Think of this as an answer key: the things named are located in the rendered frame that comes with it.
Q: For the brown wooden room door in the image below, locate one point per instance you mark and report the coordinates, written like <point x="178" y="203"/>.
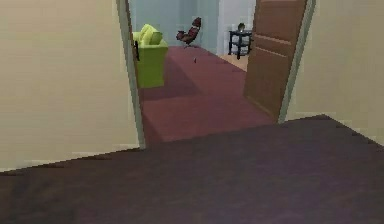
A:
<point x="273" y="60"/>

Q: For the dark red lounge chair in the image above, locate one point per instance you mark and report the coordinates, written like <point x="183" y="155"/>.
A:
<point x="190" y="34"/>

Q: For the lime green sofa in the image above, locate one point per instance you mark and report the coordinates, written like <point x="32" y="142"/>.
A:
<point x="151" y="60"/>

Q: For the small dark round ornament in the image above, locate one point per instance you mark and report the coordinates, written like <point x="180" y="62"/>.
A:
<point x="241" y="27"/>

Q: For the black shelf side table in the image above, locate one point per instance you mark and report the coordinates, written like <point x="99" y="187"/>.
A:
<point x="240" y="42"/>

